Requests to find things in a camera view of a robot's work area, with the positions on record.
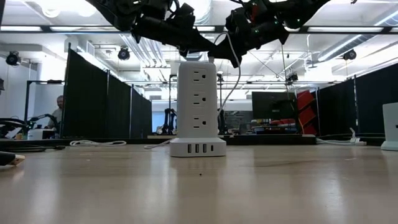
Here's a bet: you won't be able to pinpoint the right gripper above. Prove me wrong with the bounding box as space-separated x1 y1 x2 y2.
206 2 290 69

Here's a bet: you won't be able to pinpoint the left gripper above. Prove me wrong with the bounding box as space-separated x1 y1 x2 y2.
131 12 219 59

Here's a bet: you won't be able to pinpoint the white USB cable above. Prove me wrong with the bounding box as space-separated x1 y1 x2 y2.
144 30 242 150

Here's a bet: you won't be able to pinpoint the white tower power strip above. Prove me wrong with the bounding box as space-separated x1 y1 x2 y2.
170 61 227 158

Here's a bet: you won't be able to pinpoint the white ceiling pipes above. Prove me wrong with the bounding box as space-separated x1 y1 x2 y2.
105 30 172 68

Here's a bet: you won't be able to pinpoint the black computer monitor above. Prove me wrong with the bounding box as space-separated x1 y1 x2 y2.
251 91 299 121

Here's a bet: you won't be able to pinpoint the cluttered background desk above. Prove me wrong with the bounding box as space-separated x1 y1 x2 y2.
229 110 299 136

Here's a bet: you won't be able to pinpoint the red storage bin shelf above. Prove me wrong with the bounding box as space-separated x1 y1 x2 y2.
296 90 318 136

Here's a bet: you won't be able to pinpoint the person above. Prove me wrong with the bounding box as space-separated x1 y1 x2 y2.
46 95 65 130

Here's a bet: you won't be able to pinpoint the pale green cube power strip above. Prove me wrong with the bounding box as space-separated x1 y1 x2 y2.
381 102 398 152

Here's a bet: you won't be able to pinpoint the white box device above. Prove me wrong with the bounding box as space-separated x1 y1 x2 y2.
27 128 56 141

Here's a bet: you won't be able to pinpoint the black flat object tan tip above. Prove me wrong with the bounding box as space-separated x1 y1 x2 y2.
0 151 26 167

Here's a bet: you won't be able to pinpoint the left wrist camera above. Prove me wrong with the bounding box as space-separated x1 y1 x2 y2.
167 2 197 30

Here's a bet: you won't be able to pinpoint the hanging black cable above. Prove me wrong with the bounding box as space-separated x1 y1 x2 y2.
279 43 290 96

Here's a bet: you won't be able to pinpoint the black rack frame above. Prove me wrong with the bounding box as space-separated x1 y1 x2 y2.
24 80 65 138

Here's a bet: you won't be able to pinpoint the thin white cable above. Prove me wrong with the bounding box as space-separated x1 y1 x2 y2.
69 139 127 147

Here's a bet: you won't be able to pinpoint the thick white power cord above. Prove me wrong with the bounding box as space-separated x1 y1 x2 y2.
316 127 368 146

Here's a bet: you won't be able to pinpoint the thin black cable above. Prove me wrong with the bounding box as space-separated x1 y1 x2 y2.
0 144 67 154

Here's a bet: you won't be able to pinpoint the black looped hoses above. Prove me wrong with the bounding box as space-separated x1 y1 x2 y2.
0 118 35 139

